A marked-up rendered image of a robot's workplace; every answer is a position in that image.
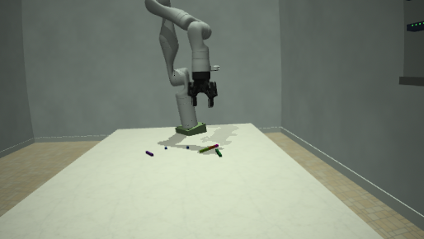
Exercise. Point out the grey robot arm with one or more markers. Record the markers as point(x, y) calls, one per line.
point(197, 32)

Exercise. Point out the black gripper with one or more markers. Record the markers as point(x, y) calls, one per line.
point(202, 85)

